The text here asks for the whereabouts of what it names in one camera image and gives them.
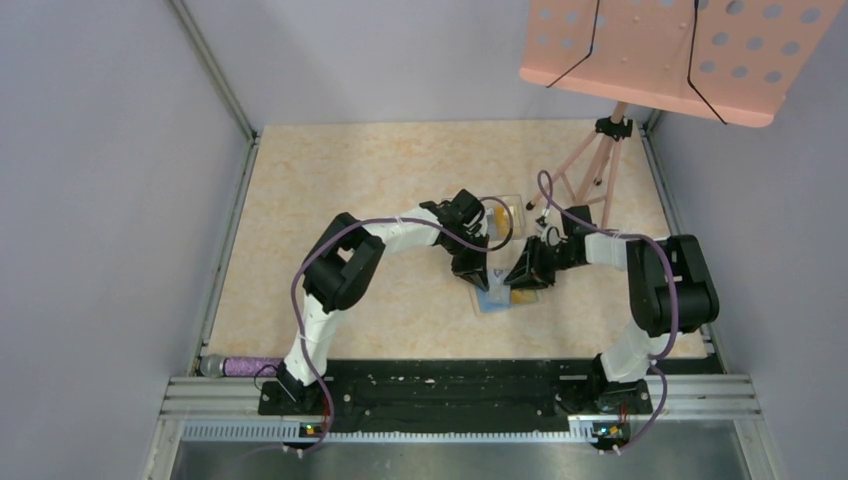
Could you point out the pink tripod stand legs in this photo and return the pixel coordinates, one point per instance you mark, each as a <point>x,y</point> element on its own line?
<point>589,173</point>

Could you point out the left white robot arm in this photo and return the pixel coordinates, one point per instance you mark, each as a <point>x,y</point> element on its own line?
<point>336,273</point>

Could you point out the aluminium frame rail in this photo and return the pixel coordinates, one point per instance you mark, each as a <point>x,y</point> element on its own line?
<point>710,427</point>

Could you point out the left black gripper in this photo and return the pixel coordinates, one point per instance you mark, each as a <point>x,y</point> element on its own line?
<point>473,270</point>

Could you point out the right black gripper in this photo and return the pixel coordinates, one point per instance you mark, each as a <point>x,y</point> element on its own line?
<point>529,272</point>

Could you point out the clear plastic card tray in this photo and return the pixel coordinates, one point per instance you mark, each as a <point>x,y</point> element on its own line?
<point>516,203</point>

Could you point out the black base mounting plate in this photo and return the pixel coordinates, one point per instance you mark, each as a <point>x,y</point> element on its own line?
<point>456,396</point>

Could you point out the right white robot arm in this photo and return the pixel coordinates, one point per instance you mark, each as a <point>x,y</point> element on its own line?
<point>670,293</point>

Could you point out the pink music stand desk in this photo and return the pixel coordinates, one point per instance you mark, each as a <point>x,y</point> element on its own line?
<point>732,61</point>

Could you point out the purple glitter microphone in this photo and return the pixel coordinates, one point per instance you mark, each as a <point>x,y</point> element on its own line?
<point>219,366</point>

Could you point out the silver VIP card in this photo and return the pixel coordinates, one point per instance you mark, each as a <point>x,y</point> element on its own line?
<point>498,297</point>

